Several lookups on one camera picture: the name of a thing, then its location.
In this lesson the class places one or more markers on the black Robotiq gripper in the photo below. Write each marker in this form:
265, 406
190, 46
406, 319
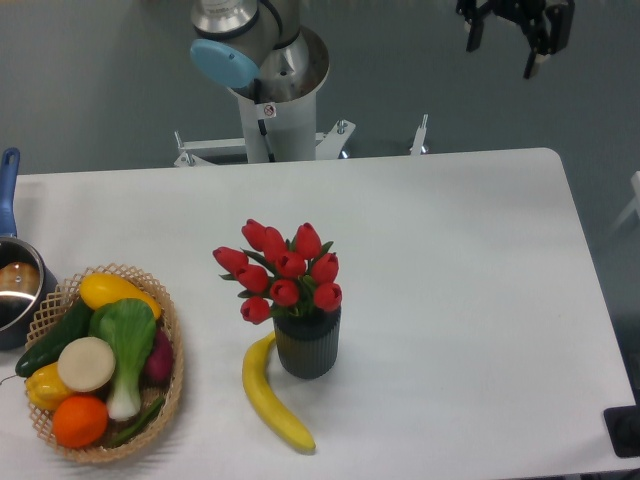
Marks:
547, 25

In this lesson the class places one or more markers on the red tulip bouquet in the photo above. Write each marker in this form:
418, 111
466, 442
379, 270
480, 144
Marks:
282, 278

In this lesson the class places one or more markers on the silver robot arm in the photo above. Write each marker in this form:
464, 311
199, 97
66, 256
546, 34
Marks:
274, 66

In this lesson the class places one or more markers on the dark ribbed vase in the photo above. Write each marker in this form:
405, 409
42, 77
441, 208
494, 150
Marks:
308, 347

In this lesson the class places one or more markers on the white chair part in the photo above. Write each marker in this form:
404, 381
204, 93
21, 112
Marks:
628, 218

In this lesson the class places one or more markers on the black device at edge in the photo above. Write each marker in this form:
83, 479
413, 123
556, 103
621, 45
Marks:
623, 428

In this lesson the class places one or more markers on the yellow banana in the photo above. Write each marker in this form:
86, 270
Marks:
269, 408

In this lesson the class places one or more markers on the green bok choy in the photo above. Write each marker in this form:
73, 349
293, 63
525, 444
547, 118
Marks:
128, 326

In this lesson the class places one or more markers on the purple sweet potato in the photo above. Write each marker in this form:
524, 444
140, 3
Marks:
159, 364

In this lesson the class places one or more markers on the yellow squash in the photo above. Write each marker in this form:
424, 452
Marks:
100, 289

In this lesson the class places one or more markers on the green bean pod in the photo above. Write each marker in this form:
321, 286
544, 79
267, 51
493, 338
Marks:
139, 424

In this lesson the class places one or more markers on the woven wicker basket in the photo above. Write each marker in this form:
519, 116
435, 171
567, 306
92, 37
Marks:
52, 309

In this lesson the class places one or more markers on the green cucumber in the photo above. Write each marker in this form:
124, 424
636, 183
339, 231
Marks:
72, 326

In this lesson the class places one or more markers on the beige round bun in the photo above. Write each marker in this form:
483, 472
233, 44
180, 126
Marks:
86, 364

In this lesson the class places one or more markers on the orange fruit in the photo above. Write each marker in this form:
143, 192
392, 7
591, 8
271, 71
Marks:
79, 421

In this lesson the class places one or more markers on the yellow bell pepper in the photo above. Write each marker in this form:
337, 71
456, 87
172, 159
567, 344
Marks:
45, 389

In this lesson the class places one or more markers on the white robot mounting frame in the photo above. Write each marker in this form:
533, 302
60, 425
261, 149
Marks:
329, 145

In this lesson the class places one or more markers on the blue handled saucepan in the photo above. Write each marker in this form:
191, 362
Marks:
25, 279

